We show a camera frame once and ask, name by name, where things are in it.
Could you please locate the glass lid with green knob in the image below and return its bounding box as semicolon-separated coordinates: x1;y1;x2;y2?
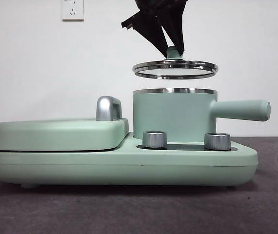
133;46;219;80

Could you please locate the chrome control knob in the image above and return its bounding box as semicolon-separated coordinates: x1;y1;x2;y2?
142;131;168;149
204;132;232;150

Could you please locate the mint green breakfast machine base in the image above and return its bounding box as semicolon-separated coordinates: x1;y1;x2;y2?
0;131;259;190

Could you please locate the mint green griddle cover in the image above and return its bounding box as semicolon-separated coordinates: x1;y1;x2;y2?
0;117;130;152

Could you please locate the white wall socket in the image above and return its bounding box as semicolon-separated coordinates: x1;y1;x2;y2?
61;0;85;21

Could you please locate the mint green pot with handle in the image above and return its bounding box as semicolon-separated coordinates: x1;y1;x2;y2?
132;88;272;145

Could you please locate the chrome cover handle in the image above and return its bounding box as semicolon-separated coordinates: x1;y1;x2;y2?
96;96;123;122

